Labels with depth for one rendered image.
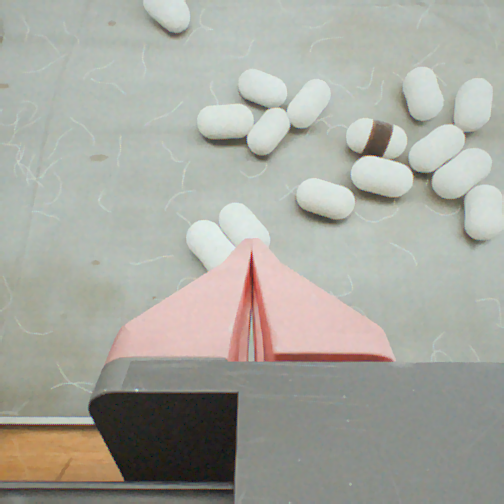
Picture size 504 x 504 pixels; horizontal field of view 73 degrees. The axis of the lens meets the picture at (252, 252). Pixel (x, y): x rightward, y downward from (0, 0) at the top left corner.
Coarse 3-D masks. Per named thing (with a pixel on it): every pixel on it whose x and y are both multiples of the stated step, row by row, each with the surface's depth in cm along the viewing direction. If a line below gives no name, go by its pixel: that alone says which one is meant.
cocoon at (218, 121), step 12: (204, 108) 21; (216, 108) 21; (228, 108) 21; (240, 108) 21; (204, 120) 21; (216, 120) 21; (228, 120) 21; (240, 120) 21; (252, 120) 21; (204, 132) 21; (216, 132) 21; (228, 132) 21; (240, 132) 21
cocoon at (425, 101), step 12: (420, 72) 21; (432, 72) 22; (408, 84) 22; (420, 84) 21; (432, 84) 21; (408, 96) 22; (420, 96) 21; (432, 96) 21; (420, 108) 21; (432, 108) 21; (420, 120) 22
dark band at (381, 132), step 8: (376, 120) 21; (376, 128) 20; (384, 128) 20; (392, 128) 20; (376, 136) 20; (384, 136) 20; (368, 144) 21; (376, 144) 20; (384, 144) 20; (368, 152) 21; (376, 152) 21; (384, 152) 21
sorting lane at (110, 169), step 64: (0, 0) 25; (64, 0) 25; (128, 0) 25; (192, 0) 25; (256, 0) 25; (320, 0) 25; (384, 0) 25; (448, 0) 25; (0, 64) 24; (64, 64) 24; (128, 64) 24; (192, 64) 24; (256, 64) 24; (320, 64) 24; (384, 64) 24; (448, 64) 24; (0, 128) 23; (64, 128) 23; (128, 128) 23; (192, 128) 23; (320, 128) 23; (0, 192) 21; (64, 192) 21; (128, 192) 21; (192, 192) 22; (256, 192) 22; (0, 256) 20; (64, 256) 20; (128, 256) 20; (192, 256) 20; (320, 256) 21; (384, 256) 20; (448, 256) 21; (0, 320) 19; (64, 320) 20; (128, 320) 20; (384, 320) 20; (448, 320) 20; (0, 384) 19; (64, 384) 19
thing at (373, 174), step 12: (372, 156) 20; (360, 168) 20; (372, 168) 20; (384, 168) 20; (396, 168) 20; (408, 168) 20; (360, 180) 20; (372, 180) 20; (384, 180) 20; (396, 180) 20; (408, 180) 20; (372, 192) 21; (384, 192) 20; (396, 192) 20
